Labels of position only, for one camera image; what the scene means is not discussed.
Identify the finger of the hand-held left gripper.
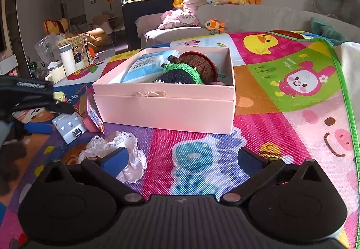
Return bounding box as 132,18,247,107
11,121,54,141
42,94,76,115

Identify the colourful printed snack packet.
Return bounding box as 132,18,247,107
80,89,105,135

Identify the colourful cartoon play mat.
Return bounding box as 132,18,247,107
0,30,356,249

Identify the wicker basket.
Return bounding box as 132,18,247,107
58,34,93,67

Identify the black fish tank cabinet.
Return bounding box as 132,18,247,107
121,0,175,50

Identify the tan bear plush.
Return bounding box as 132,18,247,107
84,28,109,53

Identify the green cloth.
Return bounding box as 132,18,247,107
311,17,348,45

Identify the large yellow plush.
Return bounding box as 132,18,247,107
43,17,69,34

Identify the beige sofa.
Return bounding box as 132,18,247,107
135,3,360,47

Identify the orange fish plush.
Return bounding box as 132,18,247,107
205,19,225,34

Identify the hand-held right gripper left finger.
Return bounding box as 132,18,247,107
35,146,146,206

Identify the white usb charger block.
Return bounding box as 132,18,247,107
52,112,88,144

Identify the pink patterned blanket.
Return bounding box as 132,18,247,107
158,9,200,30

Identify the white thermos bottle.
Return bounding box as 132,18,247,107
58,44,77,76

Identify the blue white wipes packet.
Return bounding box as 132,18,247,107
122,51,180,83

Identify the brown green crochet doll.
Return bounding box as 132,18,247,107
154,51,218,85

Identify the clear plastic bag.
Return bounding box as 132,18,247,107
34,33,61,65

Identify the pink cardboard box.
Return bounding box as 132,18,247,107
92,47,236,135

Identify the white mug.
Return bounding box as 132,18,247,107
45,65,66,83

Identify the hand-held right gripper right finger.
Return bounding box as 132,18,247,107
219,147,335,206

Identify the white lace cloth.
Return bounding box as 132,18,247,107
78,131,147,183

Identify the beige dining chair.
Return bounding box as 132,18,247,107
92,14,114,41

